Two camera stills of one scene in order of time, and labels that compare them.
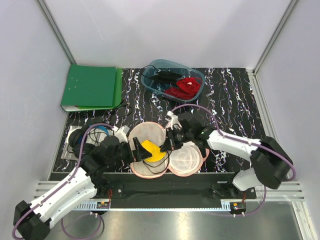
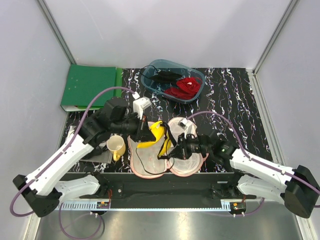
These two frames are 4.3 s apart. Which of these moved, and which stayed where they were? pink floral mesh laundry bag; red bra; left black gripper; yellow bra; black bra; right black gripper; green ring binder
Moved: left black gripper; right black gripper; yellow bra
Stayed: pink floral mesh laundry bag; red bra; black bra; green ring binder
